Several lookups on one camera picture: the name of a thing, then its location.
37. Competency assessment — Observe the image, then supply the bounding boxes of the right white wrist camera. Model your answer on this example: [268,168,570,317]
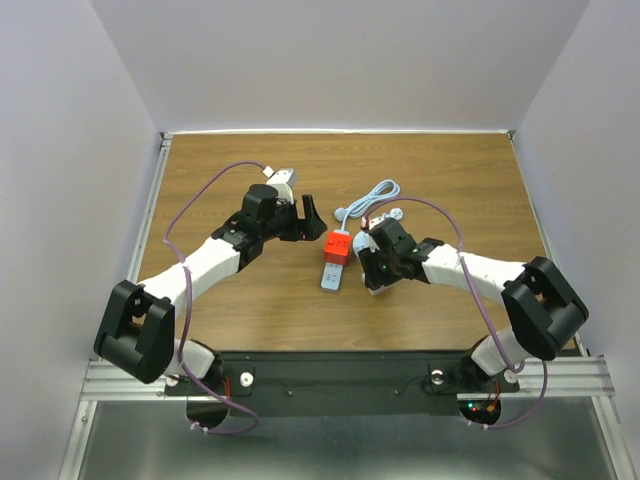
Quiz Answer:
[352,215,385,255]

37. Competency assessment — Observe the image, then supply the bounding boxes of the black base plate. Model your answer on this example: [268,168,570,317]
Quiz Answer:
[164,349,536,419]

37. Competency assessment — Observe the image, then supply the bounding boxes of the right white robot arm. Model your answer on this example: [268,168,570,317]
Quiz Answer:
[354,218,589,390]

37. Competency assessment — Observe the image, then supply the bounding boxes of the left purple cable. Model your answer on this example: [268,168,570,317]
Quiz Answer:
[163,160,261,435]

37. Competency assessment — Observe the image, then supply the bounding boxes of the purple cable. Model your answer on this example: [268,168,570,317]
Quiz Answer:
[163,160,261,435]
[362,196,549,430]

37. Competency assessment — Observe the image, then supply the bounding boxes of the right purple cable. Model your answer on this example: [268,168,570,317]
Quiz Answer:
[362,196,549,430]

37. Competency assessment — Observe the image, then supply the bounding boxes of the white cube charger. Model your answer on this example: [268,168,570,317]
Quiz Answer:
[368,286,389,296]

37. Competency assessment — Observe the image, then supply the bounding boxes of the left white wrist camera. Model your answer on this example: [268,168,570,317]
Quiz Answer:
[262,166,298,204]

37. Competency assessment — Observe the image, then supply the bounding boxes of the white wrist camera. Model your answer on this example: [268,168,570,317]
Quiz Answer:
[262,166,298,204]
[352,215,385,255]

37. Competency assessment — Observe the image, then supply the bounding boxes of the blue power strip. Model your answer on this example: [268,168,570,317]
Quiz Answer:
[320,261,345,292]

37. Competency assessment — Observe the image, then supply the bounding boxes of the red cube socket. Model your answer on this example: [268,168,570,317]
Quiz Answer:
[323,230,352,266]

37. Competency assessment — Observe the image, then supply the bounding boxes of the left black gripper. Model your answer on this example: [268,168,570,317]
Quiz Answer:
[260,196,327,243]

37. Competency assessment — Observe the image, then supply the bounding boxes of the aluminium rail frame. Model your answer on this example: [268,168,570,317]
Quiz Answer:
[59,130,174,480]

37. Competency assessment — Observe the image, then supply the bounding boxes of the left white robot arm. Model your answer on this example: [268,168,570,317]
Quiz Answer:
[94,184,327,394]

